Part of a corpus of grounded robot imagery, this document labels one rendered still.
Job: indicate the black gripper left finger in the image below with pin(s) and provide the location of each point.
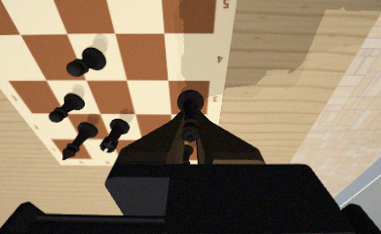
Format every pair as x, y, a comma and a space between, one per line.
159, 145

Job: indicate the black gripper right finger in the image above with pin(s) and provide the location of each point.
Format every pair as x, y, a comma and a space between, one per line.
222, 147

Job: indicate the brown and cream chessboard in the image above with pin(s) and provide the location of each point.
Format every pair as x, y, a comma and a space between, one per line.
154, 50

